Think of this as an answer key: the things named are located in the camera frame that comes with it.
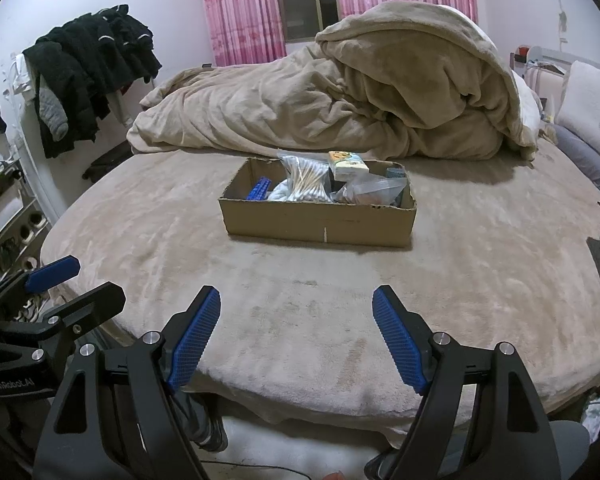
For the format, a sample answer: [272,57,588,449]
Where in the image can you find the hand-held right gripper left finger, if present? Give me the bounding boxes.
[32,285,222,480]

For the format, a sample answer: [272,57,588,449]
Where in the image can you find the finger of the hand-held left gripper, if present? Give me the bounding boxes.
[0,281,127,361]
[0,255,81,318]

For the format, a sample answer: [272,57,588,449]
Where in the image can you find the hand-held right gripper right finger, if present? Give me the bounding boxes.
[371,285,563,480]

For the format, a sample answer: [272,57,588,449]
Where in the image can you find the brown cardboard box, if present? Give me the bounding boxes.
[218,156,417,248]

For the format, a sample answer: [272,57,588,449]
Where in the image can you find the clear zip bag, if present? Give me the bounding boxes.
[336,176,409,209]

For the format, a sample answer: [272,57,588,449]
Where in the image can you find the blue and white packet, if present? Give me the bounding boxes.
[249,176,272,202]

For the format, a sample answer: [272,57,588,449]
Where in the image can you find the cartoon print tissue pack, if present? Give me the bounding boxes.
[328,151,372,182]

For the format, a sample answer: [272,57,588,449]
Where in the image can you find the bag of cotton swabs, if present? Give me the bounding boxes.
[278,151,335,204]

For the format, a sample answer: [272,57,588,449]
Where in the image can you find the shoe rack with shoes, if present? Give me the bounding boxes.
[0,160,57,323]

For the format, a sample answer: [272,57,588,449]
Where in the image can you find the dark shoe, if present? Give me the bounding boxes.
[364,452,406,480]
[180,394,229,453]

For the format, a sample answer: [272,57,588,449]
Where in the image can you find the round bed with beige cover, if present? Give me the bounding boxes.
[39,137,600,448]

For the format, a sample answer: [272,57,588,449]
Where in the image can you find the dark bag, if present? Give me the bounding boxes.
[82,144,131,183]

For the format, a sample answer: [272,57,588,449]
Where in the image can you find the grey quilted garment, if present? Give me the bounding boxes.
[37,85,70,142]

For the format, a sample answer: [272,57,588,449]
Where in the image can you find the white plastic bag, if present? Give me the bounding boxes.
[580,392,600,436]

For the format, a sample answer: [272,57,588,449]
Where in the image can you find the hanging black clothes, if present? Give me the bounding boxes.
[22,4,162,160]

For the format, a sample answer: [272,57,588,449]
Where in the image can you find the beige duvet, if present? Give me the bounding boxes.
[126,1,540,162]

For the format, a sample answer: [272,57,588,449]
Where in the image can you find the grey blue pillow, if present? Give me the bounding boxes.
[550,124,600,196]

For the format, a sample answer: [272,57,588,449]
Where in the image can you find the white embroidered pillow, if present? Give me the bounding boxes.
[555,60,600,153]

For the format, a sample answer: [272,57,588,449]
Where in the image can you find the dark window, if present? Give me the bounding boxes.
[271,0,341,43]

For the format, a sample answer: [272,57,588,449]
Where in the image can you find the black floor cable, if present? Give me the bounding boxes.
[200,459,308,477]

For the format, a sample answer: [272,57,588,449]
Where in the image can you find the white wall cable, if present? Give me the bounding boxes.
[549,0,570,47]

